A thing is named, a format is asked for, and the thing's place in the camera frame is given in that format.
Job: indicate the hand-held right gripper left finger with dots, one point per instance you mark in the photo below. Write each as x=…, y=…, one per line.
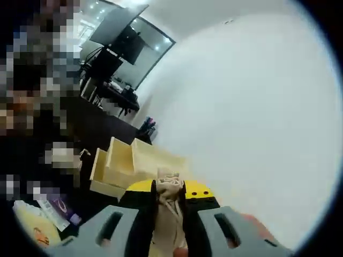
x=88, y=235

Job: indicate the black background desk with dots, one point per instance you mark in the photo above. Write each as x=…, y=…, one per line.
x=126, y=100

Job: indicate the white cosmetic tube bottle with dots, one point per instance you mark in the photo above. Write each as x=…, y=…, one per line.
x=52, y=214

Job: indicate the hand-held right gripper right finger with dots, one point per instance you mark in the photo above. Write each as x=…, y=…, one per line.
x=241, y=238

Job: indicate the dark-framed glass partition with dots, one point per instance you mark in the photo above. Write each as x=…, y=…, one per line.
x=158, y=51

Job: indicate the bunch of coloured pens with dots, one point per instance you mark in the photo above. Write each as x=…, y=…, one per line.
x=150, y=121

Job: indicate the black mesh pen holder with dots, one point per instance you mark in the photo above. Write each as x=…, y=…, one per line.
x=146, y=135

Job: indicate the black monitor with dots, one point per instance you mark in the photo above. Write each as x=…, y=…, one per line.
x=132, y=45

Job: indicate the large dark tilted monitor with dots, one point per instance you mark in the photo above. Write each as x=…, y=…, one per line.
x=118, y=24

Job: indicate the cream wooden drawer organizer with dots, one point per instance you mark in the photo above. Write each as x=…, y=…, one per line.
x=160, y=160

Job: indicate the purple cosmetic bottle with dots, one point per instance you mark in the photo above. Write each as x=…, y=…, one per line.
x=63, y=207

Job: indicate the black monitor stand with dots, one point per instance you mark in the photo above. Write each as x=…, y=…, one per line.
x=107, y=64

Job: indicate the yellow lace-trimmed bear cloth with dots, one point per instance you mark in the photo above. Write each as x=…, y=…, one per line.
x=29, y=225

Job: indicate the person's right hand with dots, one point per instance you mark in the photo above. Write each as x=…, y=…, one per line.
x=258, y=227

